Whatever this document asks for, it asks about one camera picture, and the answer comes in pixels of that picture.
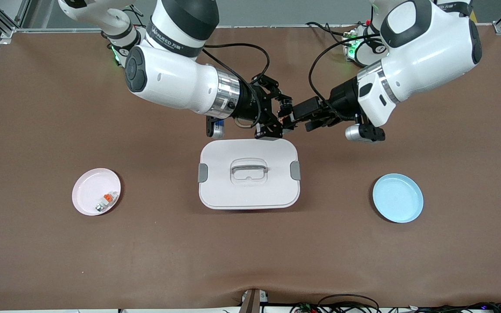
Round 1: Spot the black orange push-button switch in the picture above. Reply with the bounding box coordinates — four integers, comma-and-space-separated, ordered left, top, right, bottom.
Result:
277, 108, 296, 130

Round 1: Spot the white lidded storage box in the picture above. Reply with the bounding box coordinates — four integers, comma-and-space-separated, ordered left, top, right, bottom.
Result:
197, 138, 302, 210

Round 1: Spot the light blue round plate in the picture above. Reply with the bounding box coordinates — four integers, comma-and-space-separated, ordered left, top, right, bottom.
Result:
372, 173, 424, 224

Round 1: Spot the brown table cover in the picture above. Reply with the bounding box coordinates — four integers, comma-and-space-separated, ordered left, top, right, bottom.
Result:
0, 24, 501, 311

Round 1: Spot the small white orange connector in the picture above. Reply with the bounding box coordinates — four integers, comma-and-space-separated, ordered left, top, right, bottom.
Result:
95, 191, 119, 213

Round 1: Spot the pink round plate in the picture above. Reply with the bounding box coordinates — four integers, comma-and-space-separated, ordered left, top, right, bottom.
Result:
72, 168, 122, 216

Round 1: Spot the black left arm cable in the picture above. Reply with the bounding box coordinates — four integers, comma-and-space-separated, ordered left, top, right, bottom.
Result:
309, 34, 390, 110

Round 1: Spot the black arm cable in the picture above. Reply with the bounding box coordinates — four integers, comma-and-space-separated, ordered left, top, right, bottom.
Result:
202, 42, 271, 86
309, 34, 390, 110

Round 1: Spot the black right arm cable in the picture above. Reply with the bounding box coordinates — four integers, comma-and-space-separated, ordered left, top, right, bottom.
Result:
202, 42, 271, 86

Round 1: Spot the silver table edge rail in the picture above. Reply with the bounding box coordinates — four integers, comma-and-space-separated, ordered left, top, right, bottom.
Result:
0, 23, 501, 35

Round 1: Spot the black left base cable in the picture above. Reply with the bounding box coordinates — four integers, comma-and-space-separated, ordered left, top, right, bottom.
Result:
305, 20, 357, 45

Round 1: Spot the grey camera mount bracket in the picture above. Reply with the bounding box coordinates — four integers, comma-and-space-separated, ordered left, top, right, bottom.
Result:
240, 288, 269, 313

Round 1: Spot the black looped cable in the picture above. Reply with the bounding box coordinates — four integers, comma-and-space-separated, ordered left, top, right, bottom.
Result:
317, 294, 381, 313

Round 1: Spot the black cable bundle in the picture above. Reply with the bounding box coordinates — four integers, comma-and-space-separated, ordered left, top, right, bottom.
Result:
381, 301, 501, 313

